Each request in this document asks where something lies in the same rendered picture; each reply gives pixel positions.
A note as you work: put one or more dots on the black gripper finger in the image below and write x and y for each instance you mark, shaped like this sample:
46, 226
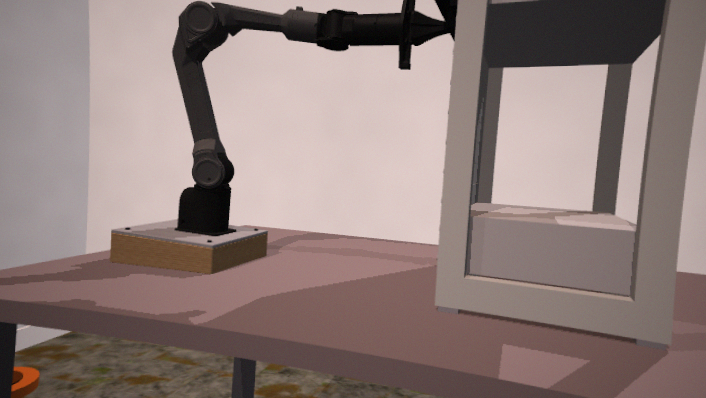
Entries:
417, 32
419, 19

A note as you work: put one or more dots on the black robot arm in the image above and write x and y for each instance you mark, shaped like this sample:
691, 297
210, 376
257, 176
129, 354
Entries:
207, 212

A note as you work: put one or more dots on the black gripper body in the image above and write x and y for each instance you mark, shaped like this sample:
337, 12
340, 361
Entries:
390, 31

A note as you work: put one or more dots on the grey rectangular frame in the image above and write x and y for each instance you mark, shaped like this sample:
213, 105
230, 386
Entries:
535, 244

